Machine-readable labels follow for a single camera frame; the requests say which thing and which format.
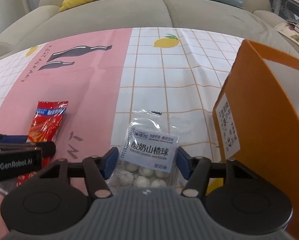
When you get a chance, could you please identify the magazines on sofa arm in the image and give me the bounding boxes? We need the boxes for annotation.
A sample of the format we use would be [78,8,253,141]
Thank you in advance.
[274,22,299,47]

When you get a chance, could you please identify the red small snack packet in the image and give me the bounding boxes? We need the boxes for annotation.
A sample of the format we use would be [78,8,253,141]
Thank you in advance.
[26,101,68,142]

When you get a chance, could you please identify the orange cardboard box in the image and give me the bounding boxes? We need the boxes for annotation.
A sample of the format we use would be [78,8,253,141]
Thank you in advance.
[213,40,299,239]

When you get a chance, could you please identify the beige fabric sofa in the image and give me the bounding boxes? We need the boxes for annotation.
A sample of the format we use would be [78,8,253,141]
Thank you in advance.
[0,0,299,60]

